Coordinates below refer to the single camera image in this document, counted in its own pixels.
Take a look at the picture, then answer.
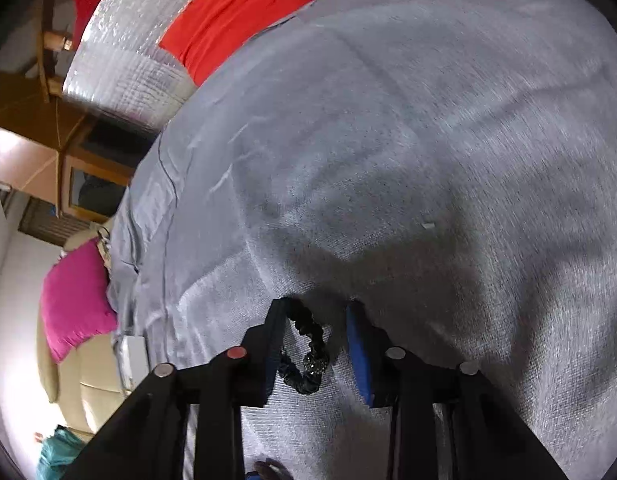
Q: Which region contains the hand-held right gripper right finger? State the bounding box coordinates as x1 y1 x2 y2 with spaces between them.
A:
344 301 569 480

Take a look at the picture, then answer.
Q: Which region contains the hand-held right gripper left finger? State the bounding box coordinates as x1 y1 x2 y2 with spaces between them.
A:
61 297 292 480

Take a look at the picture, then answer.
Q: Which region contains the black scrunchie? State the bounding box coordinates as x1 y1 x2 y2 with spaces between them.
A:
277 302 331 395

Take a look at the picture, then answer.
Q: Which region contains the beige sofa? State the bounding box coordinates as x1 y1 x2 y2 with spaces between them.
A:
36 220 139 443

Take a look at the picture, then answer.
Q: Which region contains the patterned cloth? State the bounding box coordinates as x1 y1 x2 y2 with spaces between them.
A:
95 227 115 272

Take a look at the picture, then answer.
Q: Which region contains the pink pillow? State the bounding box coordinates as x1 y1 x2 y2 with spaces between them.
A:
40 239 119 363

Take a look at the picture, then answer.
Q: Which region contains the grey blanket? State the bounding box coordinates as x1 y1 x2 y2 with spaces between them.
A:
108 0 617 480

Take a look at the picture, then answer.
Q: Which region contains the teal cloth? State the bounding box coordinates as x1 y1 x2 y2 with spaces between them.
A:
36 425 86 480

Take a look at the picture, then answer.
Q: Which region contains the dark window grille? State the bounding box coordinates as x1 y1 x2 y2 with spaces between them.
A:
18 197 64 246

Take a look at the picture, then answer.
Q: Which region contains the wooden cabinet with glass door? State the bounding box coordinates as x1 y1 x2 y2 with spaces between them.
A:
58 115 159 221

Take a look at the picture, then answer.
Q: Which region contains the silver foil mat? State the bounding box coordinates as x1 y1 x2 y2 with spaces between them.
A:
62 0 359 133

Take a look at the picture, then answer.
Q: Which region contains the red pillow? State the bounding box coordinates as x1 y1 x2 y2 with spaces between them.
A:
159 0 316 87

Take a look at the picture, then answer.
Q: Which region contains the wooden railing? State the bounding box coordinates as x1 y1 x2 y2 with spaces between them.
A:
36 0 84 103

